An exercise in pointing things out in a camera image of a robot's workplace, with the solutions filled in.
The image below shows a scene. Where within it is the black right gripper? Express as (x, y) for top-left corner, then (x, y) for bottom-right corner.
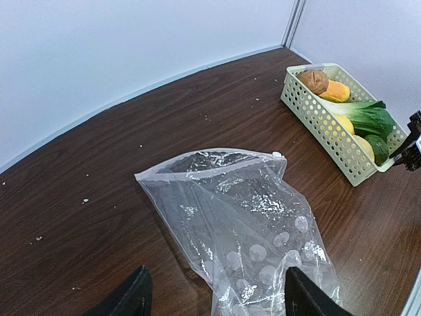
(389, 111), (421, 171)

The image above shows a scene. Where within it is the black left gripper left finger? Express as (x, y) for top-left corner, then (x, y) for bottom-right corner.
(83, 265), (153, 316)

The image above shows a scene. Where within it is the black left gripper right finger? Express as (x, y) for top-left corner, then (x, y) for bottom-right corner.
(285, 267), (352, 316)

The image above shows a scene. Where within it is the green bok choy toy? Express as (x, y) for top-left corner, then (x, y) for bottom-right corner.
(324, 101), (395, 142)

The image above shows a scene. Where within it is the clear zip top bag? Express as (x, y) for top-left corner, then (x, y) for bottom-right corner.
(135, 148), (341, 315)

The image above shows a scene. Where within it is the brown potato toy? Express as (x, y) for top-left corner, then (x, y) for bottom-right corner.
(297, 70), (329, 95)

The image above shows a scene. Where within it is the green pepper toy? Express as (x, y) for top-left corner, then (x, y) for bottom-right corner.
(364, 134), (389, 166)

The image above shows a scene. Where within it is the beige walnut toy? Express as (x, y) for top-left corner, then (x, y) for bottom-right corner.
(353, 135), (375, 162)

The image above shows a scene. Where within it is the pale green perforated basket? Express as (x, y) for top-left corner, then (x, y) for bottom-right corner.
(280, 63), (408, 187)

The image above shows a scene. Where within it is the yellow lemon toy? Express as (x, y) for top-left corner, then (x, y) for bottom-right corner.
(321, 115), (355, 137)

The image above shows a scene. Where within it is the orange mango slice toy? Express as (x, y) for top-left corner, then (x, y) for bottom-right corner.
(319, 80), (351, 103)

